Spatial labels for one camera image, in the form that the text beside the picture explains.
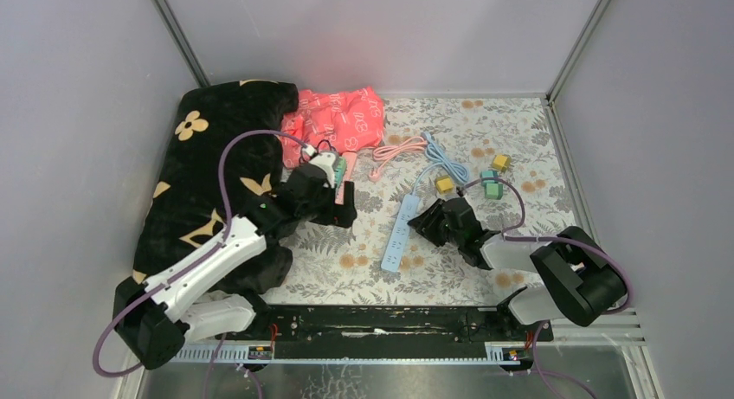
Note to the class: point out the pink patterned cloth bag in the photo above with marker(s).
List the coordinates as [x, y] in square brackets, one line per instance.
[349, 121]

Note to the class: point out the pink power strip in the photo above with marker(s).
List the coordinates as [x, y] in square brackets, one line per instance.
[351, 158]

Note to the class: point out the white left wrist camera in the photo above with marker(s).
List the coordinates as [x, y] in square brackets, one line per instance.
[321, 165]

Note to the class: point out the floral patterned table mat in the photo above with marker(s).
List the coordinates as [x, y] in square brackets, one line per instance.
[342, 266]

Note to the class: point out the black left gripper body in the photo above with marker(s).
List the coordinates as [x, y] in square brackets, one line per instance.
[325, 211]

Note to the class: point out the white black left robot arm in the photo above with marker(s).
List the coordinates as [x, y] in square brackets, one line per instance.
[155, 318]

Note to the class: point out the light blue power strip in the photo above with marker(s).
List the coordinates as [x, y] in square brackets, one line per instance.
[399, 235]

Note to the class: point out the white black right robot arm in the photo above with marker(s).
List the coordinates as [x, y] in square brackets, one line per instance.
[579, 281]

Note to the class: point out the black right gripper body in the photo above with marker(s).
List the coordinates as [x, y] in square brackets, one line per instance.
[435, 228]

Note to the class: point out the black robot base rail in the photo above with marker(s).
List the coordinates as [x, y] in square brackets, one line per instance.
[465, 323]

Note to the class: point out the black floral plush blanket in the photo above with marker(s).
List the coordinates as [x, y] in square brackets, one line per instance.
[223, 149]

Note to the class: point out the yellow charger plug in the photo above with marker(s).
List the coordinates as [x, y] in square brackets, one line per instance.
[501, 162]
[444, 185]

